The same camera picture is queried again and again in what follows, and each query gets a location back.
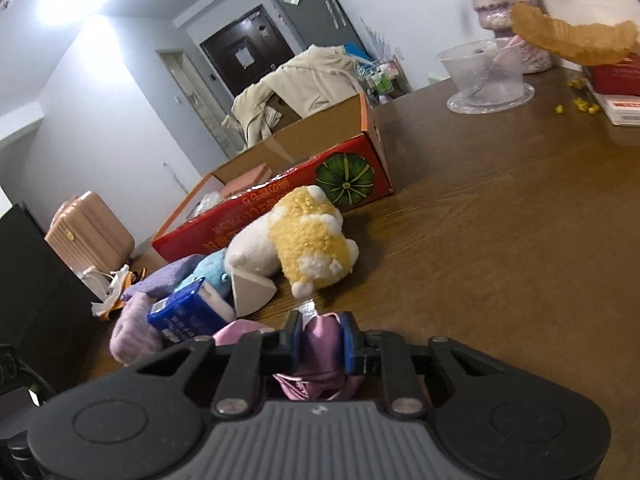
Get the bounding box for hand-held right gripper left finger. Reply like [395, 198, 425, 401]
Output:
[132, 310, 305, 420]

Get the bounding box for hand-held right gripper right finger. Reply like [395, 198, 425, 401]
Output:
[340, 311, 506, 418]

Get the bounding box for pink satin cloth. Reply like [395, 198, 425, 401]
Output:
[212, 312, 368, 403]

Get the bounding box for yellow white plush dog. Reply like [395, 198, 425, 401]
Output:
[224, 185, 360, 298]

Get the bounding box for blue plush toy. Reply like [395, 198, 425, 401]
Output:
[175, 250, 236, 306]

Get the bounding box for light purple fuzzy sock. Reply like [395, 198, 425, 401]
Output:
[110, 292, 168, 366]

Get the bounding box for red cardboard box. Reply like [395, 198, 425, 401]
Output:
[151, 92, 395, 264]

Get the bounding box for pink suitcase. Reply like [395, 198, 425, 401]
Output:
[44, 191, 136, 273]

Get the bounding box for clear plastic bag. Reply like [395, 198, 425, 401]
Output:
[187, 191, 223, 221]

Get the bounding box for pink flat box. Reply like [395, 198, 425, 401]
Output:
[218, 162, 273, 201]

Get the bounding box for brown wooden chair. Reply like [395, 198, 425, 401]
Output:
[262, 92, 301, 133]

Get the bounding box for beige coat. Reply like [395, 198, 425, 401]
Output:
[221, 45, 368, 148]

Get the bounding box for cluttered storage rack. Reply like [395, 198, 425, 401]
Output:
[345, 42, 406, 106]

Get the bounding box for pale interior door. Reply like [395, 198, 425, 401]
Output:
[155, 50, 236, 156]

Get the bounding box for clear plastic bowl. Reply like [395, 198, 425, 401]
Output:
[435, 39, 536, 115]

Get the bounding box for dark entrance door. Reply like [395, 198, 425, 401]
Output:
[200, 5, 296, 98]

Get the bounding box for grey refrigerator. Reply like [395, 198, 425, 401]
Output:
[267, 0, 368, 58]

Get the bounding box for yellow crumbs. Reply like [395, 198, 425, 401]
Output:
[552, 77, 601, 115]

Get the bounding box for brown crinkled paper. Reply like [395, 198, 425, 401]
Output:
[510, 2, 640, 66]

